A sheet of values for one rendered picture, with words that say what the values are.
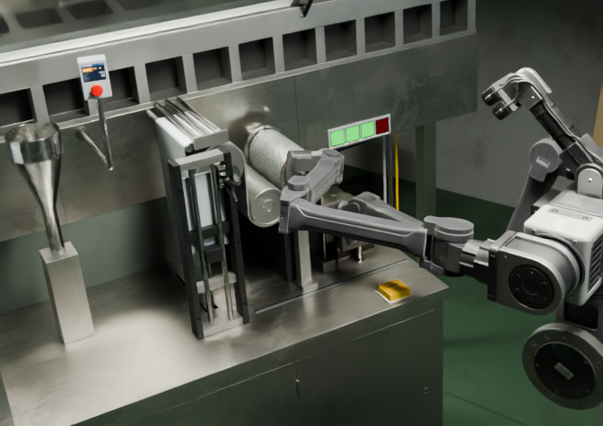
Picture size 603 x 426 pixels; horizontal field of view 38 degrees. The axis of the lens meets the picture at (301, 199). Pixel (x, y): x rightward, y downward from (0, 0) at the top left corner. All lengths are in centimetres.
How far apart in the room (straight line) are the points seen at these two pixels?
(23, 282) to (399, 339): 116
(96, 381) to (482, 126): 314
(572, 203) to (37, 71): 151
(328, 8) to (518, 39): 206
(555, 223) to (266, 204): 109
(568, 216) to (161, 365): 121
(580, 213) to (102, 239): 157
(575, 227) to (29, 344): 160
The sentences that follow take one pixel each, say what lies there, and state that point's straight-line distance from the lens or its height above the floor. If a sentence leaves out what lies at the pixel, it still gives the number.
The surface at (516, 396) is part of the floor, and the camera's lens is 373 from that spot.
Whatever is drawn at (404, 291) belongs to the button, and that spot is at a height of 92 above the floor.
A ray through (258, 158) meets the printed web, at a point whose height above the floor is 126.
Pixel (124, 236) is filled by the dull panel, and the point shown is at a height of 104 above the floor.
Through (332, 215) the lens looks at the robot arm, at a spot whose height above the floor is 149.
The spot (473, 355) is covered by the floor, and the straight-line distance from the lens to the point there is 393.
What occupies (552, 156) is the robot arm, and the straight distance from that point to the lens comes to 212.
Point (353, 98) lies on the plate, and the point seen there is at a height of 131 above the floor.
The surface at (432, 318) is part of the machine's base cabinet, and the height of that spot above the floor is 78.
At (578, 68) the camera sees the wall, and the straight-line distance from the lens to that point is 469.
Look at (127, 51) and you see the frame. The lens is 264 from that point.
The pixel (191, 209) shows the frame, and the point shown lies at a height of 129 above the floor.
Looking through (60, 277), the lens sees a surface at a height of 111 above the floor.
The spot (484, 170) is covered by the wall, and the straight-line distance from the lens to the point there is 514.
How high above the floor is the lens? 234
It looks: 26 degrees down
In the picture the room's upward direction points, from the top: 4 degrees counter-clockwise
